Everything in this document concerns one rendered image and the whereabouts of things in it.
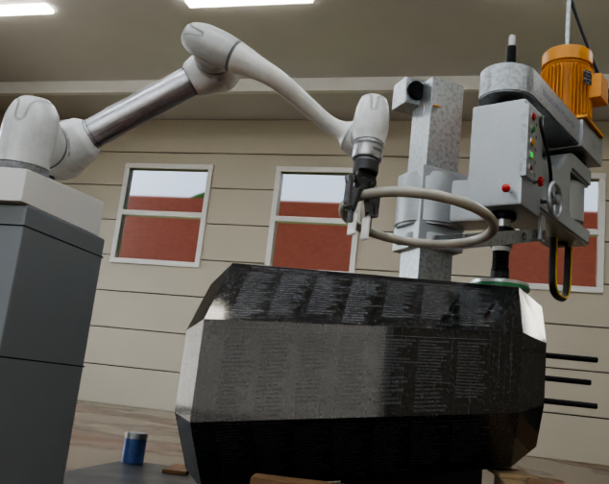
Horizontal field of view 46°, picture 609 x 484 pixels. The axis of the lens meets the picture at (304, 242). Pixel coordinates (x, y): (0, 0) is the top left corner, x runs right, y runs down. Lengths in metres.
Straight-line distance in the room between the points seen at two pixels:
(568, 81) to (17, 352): 2.66
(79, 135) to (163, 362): 7.37
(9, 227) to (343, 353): 1.12
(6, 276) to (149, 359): 7.78
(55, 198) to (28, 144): 0.22
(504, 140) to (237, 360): 1.29
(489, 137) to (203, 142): 7.56
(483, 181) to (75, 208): 1.49
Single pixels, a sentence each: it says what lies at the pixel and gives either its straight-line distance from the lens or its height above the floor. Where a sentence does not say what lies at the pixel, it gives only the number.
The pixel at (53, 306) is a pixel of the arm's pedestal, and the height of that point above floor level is 0.55.
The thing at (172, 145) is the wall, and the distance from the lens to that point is 10.30.
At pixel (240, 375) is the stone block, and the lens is 2.44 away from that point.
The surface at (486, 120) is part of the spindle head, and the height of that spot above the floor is 1.50.
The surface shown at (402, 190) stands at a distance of 2.01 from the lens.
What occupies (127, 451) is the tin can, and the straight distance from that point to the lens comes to 3.35.
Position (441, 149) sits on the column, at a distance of 3.70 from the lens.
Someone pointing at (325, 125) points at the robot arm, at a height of 1.23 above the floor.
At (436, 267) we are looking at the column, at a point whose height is 1.06.
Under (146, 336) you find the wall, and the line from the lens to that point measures 9.78.
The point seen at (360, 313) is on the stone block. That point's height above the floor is 0.68.
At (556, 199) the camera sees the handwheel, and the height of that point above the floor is 1.22.
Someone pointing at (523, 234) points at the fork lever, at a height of 1.07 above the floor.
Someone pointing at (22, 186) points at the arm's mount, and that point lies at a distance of 2.01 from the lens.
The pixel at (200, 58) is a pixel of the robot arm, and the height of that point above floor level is 1.36.
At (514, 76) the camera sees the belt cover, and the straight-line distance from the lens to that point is 2.91.
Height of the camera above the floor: 0.39
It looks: 12 degrees up
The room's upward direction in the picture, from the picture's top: 6 degrees clockwise
